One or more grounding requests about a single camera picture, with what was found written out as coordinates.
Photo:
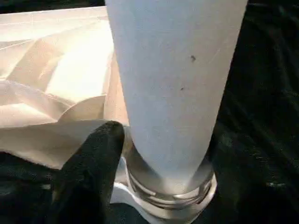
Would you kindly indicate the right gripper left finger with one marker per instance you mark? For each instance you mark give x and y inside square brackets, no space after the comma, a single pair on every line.
[86,177]

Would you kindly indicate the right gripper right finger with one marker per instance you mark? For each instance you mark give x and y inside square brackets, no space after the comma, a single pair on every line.
[252,191]

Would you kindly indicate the white plastic table top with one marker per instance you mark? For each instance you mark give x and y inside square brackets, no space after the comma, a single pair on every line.
[56,70]

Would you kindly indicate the white plastic table leg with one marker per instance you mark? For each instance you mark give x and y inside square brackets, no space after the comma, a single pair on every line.
[173,84]

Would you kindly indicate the black work mat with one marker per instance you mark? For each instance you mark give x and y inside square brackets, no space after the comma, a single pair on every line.
[261,93]

